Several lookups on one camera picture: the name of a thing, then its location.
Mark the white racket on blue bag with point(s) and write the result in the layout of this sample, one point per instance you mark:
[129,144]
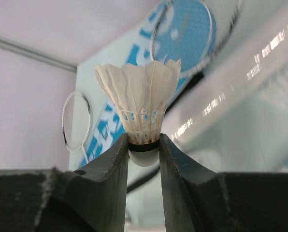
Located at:
[193,31]

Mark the left aluminium frame post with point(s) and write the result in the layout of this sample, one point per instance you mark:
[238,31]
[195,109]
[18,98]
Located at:
[23,50]

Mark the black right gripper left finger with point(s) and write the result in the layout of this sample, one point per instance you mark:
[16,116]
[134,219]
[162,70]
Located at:
[90,199]

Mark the white racket black grip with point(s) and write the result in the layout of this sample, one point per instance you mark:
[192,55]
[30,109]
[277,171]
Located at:
[76,121]

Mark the white shuttlecock tube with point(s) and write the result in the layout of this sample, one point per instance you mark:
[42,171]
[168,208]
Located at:
[260,64]

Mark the blue racket cover bag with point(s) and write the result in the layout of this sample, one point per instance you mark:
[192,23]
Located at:
[110,127]

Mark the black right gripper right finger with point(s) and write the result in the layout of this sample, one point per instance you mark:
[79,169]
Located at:
[196,199]

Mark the shuttlecock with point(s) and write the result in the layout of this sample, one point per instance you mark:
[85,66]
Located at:
[140,95]

